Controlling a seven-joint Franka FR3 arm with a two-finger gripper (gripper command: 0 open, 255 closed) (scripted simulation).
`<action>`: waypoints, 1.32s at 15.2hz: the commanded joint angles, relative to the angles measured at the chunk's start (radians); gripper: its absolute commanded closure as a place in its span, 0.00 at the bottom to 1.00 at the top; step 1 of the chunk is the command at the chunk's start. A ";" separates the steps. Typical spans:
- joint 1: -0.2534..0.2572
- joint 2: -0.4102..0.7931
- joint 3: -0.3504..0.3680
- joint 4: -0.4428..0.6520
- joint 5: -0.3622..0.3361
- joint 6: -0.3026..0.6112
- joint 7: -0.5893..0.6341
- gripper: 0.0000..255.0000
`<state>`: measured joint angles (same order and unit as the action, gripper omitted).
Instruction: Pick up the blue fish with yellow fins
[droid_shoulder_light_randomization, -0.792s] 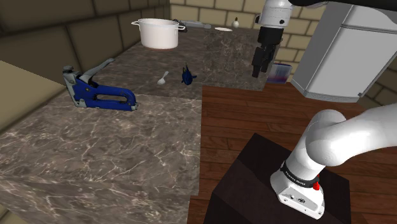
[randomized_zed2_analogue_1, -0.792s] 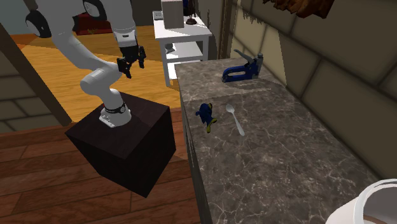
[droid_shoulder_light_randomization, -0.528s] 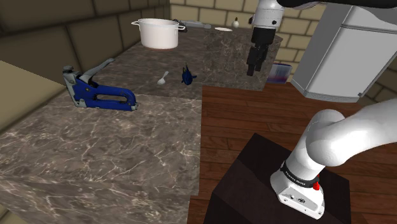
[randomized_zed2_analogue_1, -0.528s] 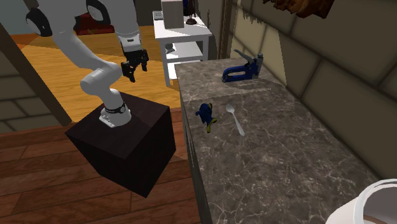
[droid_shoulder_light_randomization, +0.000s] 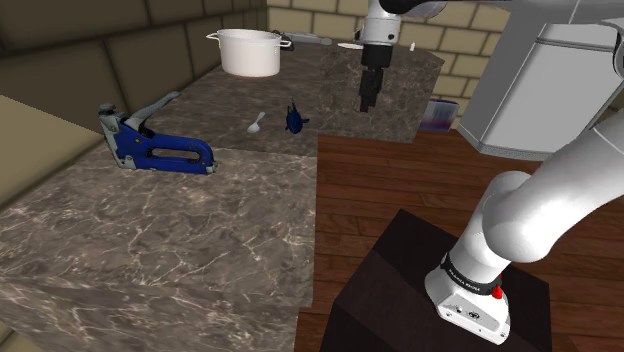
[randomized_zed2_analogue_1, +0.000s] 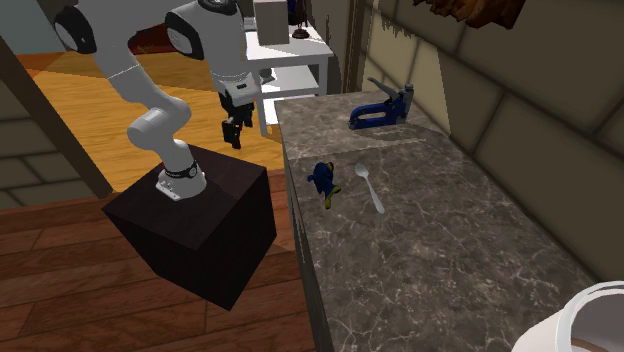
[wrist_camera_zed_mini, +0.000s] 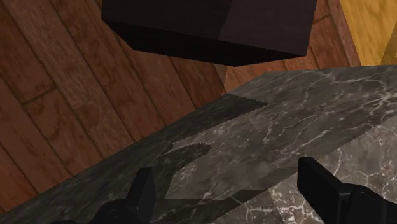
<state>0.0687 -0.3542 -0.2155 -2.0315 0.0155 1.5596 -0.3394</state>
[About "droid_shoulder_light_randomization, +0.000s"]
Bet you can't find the grey refrigerator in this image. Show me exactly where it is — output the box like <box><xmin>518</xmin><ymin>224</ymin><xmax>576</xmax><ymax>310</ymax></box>
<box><xmin>456</xmin><ymin>0</ymin><xmax>624</xmax><ymax>163</ymax></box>

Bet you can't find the white cooking pot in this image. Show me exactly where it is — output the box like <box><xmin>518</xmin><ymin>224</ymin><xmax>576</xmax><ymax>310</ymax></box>
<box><xmin>205</xmin><ymin>28</ymin><xmax>293</xmax><ymax>80</ymax></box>

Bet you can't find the dark blue figure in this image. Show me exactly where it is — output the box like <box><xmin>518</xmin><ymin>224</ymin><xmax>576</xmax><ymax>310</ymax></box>
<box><xmin>284</xmin><ymin>99</ymin><xmax>311</xmax><ymax>135</ymax></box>

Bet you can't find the white spoon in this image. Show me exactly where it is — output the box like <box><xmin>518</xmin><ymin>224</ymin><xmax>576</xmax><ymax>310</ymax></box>
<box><xmin>246</xmin><ymin>111</ymin><xmax>267</xmax><ymax>135</ymax></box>

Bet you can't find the blue staple gun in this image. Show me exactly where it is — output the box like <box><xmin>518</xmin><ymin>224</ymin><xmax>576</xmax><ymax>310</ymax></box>
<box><xmin>97</xmin><ymin>90</ymin><xmax>219</xmax><ymax>176</ymax></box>

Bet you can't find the dark robot stand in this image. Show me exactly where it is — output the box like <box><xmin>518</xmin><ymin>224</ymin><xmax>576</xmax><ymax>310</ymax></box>
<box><xmin>319</xmin><ymin>208</ymin><xmax>553</xmax><ymax>352</ymax></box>

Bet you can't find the grey kitchen tool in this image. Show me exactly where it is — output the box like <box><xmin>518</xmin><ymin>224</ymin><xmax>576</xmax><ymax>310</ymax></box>
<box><xmin>271</xmin><ymin>29</ymin><xmax>334</xmax><ymax>48</ymax></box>

